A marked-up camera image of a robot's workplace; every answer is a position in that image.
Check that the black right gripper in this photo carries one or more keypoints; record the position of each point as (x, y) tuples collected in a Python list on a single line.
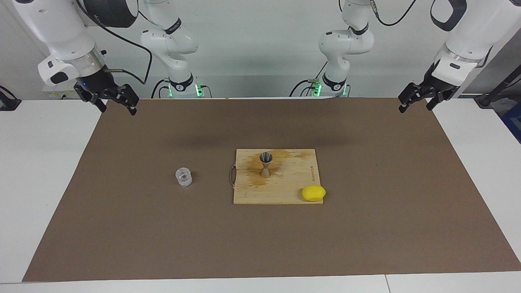
[(97, 85)]

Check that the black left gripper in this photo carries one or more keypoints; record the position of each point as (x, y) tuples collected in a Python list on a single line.
[(439, 87)]

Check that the clear glass cup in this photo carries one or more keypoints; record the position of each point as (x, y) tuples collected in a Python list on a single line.
[(184, 179)]

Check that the steel double jigger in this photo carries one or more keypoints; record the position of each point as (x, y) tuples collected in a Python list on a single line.
[(265, 173)]

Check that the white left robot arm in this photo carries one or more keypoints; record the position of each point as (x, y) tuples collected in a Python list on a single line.
[(346, 40)]

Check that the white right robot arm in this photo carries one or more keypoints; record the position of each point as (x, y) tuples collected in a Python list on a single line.
[(61, 28)]

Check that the black tripod stand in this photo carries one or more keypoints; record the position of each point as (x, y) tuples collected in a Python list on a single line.
[(486, 99)]

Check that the blue object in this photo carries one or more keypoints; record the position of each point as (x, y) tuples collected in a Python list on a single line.
[(513, 122)]

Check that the black stand foot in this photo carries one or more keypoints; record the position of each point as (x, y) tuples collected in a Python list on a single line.
[(8, 103)]

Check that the brown table mat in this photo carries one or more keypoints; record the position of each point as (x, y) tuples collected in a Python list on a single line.
[(122, 236)]

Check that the yellow lemon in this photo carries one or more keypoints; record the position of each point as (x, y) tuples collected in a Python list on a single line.
[(313, 193)]

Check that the wooden cutting board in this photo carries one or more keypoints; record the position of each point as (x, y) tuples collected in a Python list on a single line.
[(285, 191)]

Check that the white wall power socket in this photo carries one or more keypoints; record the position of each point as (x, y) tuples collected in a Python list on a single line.
[(57, 94)]

